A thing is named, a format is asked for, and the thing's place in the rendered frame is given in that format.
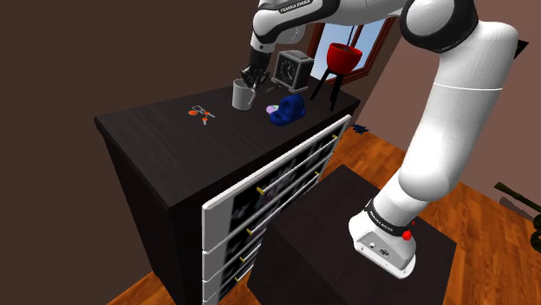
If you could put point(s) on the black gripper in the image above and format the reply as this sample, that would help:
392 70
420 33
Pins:
256 63

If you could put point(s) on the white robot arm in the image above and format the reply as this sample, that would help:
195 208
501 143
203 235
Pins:
448 139

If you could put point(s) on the grey alarm clock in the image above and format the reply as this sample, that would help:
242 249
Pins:
291 69

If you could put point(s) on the grey mug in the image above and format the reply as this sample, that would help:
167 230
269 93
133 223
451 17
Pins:
242 98

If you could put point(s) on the pale round disc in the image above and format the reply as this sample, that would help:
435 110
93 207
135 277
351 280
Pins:
271 109

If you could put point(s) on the blue rounded figure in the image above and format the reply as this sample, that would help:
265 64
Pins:
288 110

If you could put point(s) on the red pot on black stand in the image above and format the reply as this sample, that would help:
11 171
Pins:
343 58

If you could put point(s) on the dark chest of drawers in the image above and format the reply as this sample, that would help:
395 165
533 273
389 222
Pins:
177 148

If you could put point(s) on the red framed window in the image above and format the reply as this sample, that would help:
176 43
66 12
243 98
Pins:
372 42

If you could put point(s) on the dark blue floor object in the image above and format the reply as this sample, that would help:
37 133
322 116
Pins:
360 129

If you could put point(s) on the dark robot stand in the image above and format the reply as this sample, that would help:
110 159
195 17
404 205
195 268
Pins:
338 262

